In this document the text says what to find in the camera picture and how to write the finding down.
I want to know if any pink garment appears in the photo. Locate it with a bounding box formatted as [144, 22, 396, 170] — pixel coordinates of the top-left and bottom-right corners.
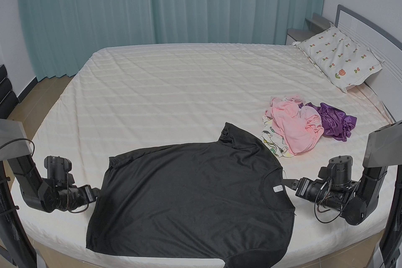
[266, 97, 324, 155]

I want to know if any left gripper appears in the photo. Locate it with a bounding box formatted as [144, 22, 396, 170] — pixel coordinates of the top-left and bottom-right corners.
[74, 185, 102, 209]

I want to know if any white printed garment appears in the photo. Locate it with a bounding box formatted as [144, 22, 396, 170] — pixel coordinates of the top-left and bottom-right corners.
[261, 97, 294, 159]

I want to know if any bed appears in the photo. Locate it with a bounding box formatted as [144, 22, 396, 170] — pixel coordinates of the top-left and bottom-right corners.
[8, 4, 402, 268]

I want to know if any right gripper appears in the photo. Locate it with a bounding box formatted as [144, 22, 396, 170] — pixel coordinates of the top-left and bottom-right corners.
[295, 177, 321, 202]

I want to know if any white printed pillow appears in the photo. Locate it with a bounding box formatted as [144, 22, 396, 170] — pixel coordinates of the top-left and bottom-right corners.
[293, 24, 382, 93]

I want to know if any purple garment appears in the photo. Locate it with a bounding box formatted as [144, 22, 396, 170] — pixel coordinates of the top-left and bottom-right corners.
[306, 102, 357, 142]

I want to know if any black cable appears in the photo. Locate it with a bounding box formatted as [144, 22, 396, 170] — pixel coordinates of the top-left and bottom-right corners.
[315, 198, 343, 224]
[0, 138, 35, 164]

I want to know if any black chest of drawers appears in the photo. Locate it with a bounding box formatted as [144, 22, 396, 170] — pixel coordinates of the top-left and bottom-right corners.
[0, 64, 16, 118]

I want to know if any black T-shirt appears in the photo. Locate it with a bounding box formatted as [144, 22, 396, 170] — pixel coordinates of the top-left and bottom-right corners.
[86, 122, 297, 268]

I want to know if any grey bedside table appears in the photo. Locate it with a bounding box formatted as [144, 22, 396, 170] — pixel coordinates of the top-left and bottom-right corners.
[286, 12, 333, 46]

